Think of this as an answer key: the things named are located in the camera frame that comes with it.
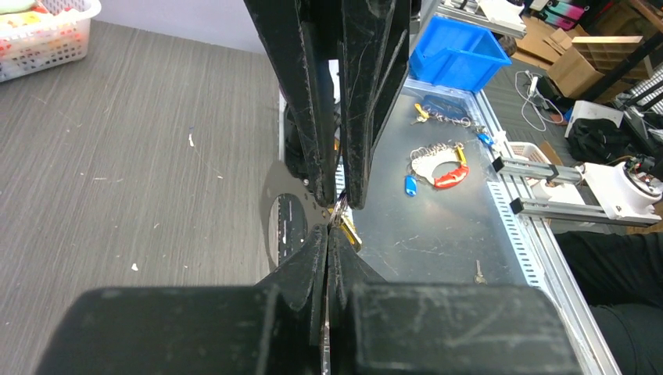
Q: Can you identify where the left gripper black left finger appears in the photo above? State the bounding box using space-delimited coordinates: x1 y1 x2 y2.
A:
37 225 328 374

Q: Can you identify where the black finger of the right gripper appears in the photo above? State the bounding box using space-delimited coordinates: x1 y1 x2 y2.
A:
245 1 335 206
339 1 411 209

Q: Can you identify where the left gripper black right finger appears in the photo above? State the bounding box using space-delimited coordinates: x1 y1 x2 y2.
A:
328 228 582 374

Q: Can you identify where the metal keyring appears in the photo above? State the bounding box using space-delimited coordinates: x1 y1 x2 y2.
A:
329 190 348 227

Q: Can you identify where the red keyring tag with keys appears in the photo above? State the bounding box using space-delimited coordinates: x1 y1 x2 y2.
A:
410 142 470 190

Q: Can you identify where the blue plastic bin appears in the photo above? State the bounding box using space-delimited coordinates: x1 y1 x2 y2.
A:
410 16 511 93

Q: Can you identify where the loose silver key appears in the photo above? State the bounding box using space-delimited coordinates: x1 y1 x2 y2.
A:
474 259 487 285

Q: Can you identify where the blue key tag on bench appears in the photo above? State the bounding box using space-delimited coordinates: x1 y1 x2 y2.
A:
404 175 418 197

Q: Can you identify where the cardboard box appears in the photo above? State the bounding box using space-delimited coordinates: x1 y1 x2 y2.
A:
547 36 643 99

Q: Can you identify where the black bag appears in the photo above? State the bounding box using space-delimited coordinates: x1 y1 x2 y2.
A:
567 119 636 165

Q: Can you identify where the colourful printed cloth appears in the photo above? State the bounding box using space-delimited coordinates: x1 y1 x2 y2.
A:
1 0 54 31

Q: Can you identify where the white plastic basket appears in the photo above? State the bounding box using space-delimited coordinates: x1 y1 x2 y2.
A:
1 0 102 82

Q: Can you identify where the yellow key with chain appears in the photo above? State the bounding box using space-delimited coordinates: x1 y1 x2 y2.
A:
412 103 486 133

